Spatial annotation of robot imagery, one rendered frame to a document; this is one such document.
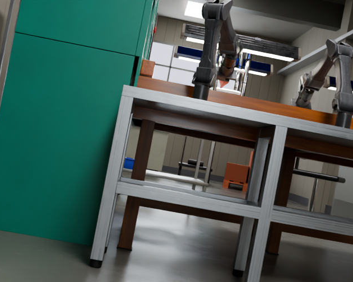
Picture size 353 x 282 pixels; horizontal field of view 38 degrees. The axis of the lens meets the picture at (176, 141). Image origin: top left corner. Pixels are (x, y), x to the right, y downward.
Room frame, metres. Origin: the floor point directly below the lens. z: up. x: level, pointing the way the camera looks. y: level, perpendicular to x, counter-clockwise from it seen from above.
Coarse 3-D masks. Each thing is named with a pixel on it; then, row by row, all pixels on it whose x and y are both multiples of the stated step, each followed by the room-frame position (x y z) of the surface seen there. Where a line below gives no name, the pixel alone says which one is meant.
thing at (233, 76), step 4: (216, 68) 2.38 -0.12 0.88; (224, 68) 2.33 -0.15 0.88; (228, 68) 2.32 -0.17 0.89; (232, 68) 2.32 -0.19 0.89; (220, 72) 2.36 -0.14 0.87; (224, 72) 2.34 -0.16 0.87; (228, 72) 2.34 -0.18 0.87; (232, 72) 2.36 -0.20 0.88; (220, 76) 2.35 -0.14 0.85; (224, 76) 2.35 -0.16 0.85; (228, 76) 2.36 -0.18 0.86; (232, 76) 2.36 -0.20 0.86
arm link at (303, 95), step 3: (303, 90) 2.48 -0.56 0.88; (306, 90) 2.47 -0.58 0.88; (309, 90) 2.47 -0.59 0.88; (312, 90) 2.48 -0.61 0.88; (300, 93) 2.51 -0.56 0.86; (303, 93) 2.48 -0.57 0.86; (306, 93) 2.47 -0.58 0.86; (309, 93) 2.47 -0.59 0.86; (312, 93) 2.47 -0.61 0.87; (300, 96) 2.51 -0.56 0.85; (303, 96) 2.49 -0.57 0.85; (306, 96) 2.48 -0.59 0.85; (309, 96) 2.48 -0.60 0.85; (303, 99) 2.50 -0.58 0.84; (306, 99) 2.49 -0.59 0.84; (309, 99) 2.50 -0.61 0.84
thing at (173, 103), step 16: (128, 96) 1.84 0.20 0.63; (144, 96) 1.84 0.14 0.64; (160, 96) 1.84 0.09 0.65; (176, 96) 1.85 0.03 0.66; (176, 112) 2.17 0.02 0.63; (192, 112) 2.02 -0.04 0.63; (208, 112) 1.88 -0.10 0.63; (224, 112) 1.86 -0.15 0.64; (240, 112) 1.86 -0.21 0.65; (256, 112) 1.87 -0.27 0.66; (256, 128) 2.21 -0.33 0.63; (288, 128) 1.91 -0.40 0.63; (304, 128) 1.88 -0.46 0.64; (320, 128) 1.88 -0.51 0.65; (336, 128) 1.88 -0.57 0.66; (336, 144) 2.28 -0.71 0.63; (352, 144) 2.10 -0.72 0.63
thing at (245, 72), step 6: (222, 54) 2.74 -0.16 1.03; (246, 60) 2.75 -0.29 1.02; (246, 66) 2.74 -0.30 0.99; (240, 72) 2.75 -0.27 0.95; (246, 72) 2.74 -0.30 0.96; (246, 78) 2.75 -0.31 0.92; (216, 84) 2.73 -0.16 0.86; (246, 84) 2.75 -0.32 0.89; (216, 90) 2.74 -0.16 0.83; (222, 90) 2.74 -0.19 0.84; (228, 90) 2.74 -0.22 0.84; (240, 90) 2.75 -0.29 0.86
